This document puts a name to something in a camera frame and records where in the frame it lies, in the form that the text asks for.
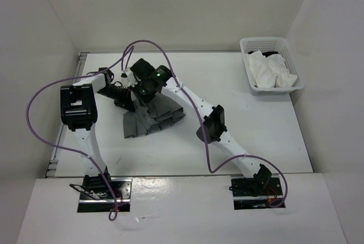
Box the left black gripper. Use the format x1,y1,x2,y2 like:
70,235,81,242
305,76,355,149
97,85,135,113

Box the grey pleated skirt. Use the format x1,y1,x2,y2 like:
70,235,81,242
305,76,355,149
123,92,185,138

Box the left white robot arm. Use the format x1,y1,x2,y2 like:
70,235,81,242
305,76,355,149
60,68,135,198

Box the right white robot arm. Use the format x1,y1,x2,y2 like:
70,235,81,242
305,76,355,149
129,59,253,177

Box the white crumpled cloth in basket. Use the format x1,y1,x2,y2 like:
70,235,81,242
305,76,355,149
245,51,298,89

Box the black garment in basket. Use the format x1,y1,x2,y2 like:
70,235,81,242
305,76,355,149
248,51,279,57

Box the white plastic mesh basket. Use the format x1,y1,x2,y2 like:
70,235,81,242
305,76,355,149
239,37,305,96

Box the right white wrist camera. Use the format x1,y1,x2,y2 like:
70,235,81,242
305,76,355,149
121,68,138,88

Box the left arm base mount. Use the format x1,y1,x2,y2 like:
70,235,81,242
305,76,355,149
69,178,132,213

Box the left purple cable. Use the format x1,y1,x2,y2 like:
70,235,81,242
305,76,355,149
26,45,134,220

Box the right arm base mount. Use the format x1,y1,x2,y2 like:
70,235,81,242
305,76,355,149
229,176,283,210

